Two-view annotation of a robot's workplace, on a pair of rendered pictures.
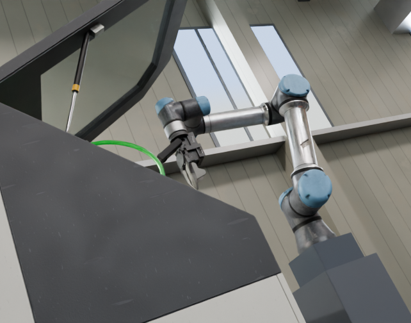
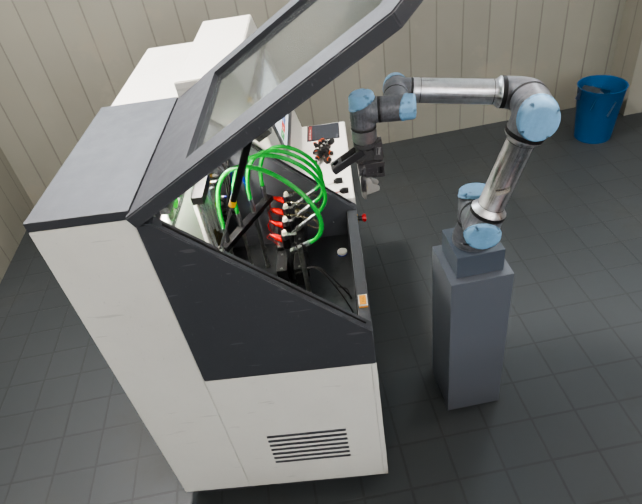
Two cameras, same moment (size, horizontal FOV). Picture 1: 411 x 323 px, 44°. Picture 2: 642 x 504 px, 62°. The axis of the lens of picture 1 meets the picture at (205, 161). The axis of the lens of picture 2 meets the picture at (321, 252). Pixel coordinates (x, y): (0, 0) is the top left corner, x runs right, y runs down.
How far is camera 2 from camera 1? 1.72 m
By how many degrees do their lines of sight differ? 68
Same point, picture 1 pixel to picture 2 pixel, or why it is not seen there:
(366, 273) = (490, 288)
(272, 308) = (358, 379)
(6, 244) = (175, 329)
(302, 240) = (457, 236)
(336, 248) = (479, 262)
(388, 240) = not seen: outside the picture
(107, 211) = (250, 318)
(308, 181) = (476, 235)
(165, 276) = (287, 356)
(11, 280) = (180, 347)
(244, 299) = (340, 373)
